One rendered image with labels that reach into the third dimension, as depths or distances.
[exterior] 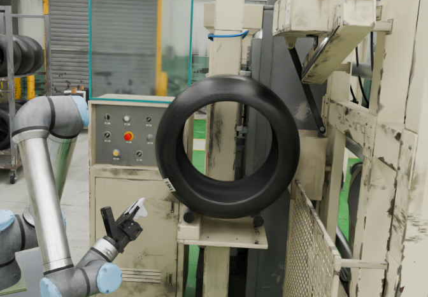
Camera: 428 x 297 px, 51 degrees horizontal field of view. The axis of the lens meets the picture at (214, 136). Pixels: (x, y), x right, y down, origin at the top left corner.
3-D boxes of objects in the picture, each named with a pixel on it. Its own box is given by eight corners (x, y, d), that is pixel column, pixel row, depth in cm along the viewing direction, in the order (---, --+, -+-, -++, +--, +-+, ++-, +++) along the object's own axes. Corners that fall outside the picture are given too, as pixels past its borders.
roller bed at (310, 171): (285, 187, 229) (289, 129, 223) (314, 188, 229) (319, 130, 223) (290, 199, 210) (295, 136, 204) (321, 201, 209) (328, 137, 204)
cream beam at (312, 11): (271, 36, 202) (272, 2, 199) (327, 39, 201) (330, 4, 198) (288, 30, 142) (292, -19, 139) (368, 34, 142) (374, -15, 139)
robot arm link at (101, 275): (93, 301, 137) (76, 293, 146) (127, 289, 144) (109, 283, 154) (90, 269, 137) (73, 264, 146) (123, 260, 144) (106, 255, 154)
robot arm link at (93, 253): (92, 296, 150) (79, 290, 157) (116, 265, 156) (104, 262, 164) (73, 278, 146) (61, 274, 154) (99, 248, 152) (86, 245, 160)
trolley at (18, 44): (7, 155, 623) (0, 11, 587) (53, 157, 626) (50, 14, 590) (-43, 184, 493) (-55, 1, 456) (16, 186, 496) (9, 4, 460)
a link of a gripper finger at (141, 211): (151, 206, 173) (137, 225, 168) (141, 195, 171) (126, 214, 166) (155, 206, 170) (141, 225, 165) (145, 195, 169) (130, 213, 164)
